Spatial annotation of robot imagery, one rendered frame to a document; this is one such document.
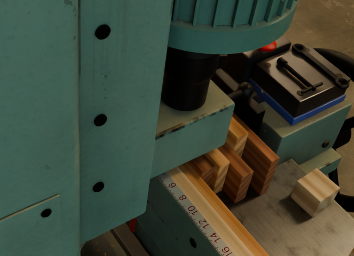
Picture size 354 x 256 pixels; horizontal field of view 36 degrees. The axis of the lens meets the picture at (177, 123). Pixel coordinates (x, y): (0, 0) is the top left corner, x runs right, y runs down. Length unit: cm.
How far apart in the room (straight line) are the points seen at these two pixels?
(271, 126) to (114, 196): 26
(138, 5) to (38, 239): 19
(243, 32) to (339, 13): 245
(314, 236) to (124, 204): 25
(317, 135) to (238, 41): 34
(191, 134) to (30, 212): 25
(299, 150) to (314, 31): 196
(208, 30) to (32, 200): 19
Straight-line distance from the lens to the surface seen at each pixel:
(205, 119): 59
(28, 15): 29
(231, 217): 63
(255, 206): 69
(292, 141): 73
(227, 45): 45
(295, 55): 76
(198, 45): 45
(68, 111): 35
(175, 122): 57
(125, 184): 52
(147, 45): 41
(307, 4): 289
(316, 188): 69
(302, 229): 69
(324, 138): 80
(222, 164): 65
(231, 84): 70
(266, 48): 72
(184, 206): 60
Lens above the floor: 144
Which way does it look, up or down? 45 degrees down
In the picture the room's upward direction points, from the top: 10 degrees clockwise
